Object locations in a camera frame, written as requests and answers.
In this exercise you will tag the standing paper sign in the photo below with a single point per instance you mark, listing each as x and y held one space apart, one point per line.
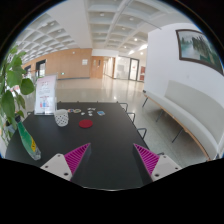
45 100

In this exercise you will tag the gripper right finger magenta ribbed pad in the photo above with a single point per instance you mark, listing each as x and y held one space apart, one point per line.
156 166

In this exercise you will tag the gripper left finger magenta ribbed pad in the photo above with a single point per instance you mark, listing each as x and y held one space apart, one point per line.
65 166

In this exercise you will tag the red round coaster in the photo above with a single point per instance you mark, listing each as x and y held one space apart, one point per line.
85 123

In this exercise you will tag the black chair frame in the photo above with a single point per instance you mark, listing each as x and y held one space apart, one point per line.
142 132
124 106

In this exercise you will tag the long white bench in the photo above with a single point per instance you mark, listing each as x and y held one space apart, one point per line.
199 115

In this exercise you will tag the white perforated cup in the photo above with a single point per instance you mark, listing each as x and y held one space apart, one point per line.
61 117

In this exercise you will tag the green potted plant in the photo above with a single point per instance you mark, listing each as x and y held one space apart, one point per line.
13 87

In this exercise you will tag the framed landscape painting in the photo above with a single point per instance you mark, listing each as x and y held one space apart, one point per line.
195 47

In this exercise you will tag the black chair frame far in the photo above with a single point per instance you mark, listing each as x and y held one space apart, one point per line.
124 106

